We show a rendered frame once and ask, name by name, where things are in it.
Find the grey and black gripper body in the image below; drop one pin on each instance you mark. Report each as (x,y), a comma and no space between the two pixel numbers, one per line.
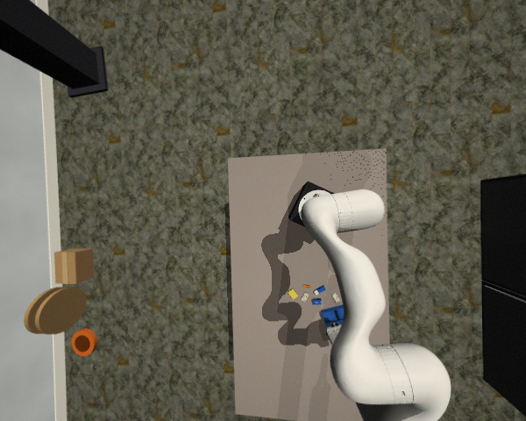
(332,333)

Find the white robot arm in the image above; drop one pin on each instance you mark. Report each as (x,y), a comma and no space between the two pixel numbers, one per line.
(378,378)

